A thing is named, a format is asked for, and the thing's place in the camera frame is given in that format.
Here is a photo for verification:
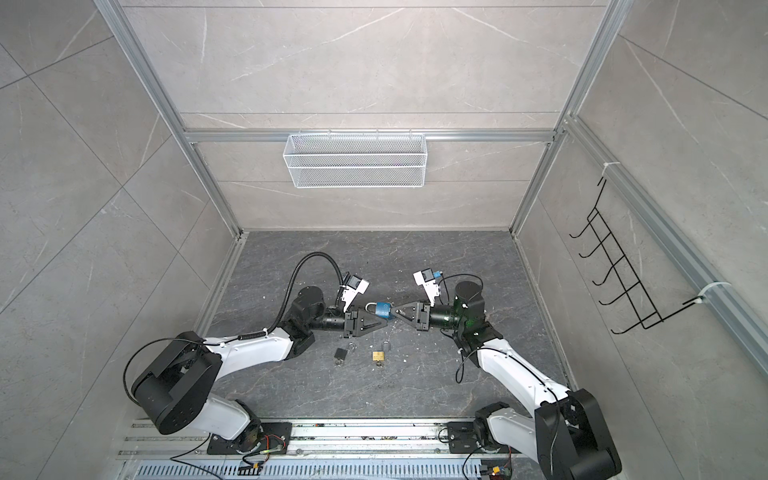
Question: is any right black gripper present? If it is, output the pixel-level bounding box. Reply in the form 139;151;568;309
393;299;469;335

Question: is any teal blue padlock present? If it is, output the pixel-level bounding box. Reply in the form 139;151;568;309
365;302;392;320

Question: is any brass padlock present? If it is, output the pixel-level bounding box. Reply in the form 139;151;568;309
372;340;392;367

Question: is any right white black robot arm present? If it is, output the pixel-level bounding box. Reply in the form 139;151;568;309
378;281;622;479

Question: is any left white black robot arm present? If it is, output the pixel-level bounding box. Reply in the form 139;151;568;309
125;286;391;441

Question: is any black padlock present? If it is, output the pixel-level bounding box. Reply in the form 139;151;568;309
334;348;348;366

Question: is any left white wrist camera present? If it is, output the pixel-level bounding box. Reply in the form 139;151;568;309
340;274;369;312

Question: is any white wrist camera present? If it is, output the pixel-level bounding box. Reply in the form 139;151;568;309
340;274;369;312
413;269;442;307

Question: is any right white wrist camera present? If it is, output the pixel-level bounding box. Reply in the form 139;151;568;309
413;269;442;307

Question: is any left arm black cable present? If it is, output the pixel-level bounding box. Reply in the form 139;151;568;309
266;251;346;334

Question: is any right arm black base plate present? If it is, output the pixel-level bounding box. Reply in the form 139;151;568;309
437;418;536;455

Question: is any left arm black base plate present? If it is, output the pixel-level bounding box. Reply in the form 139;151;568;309
206;422;293;456

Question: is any white slotted cable duct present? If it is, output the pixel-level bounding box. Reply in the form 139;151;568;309
134;458;484;479

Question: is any white wire mesh basket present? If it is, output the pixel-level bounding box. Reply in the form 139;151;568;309
283;133;428;189

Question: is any black wire hook rack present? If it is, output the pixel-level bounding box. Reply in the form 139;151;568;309
568;177;705;336

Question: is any aluminium mounting rail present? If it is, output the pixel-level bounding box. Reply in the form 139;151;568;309
116;418;619;461

